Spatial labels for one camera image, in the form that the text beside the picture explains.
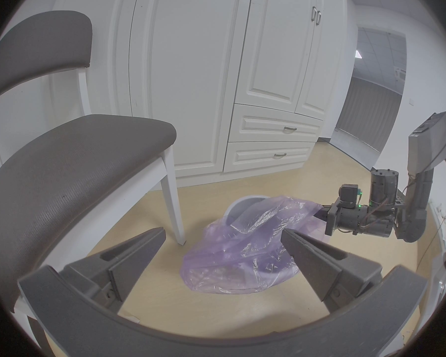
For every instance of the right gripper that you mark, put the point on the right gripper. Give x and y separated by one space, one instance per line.
351 221

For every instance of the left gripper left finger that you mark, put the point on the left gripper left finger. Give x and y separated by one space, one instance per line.
133 262

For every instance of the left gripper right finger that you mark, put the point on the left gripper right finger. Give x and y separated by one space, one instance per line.
319 266

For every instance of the purple plastic bag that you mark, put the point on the purple plastic bag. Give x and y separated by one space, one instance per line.
238 258

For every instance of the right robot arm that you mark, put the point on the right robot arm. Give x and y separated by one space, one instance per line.
427 143

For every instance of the pale grey trash bin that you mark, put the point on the pale grey trash bin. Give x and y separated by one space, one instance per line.
245 206

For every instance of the dark grey white chair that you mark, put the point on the dark grey white chair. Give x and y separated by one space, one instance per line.
78 169

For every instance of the grey curtain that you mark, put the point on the grey curtain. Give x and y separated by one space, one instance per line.
368 113

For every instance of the white wardrobe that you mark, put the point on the white wardrobe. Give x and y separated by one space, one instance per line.
193 69

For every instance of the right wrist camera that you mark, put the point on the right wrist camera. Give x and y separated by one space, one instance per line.
349 193

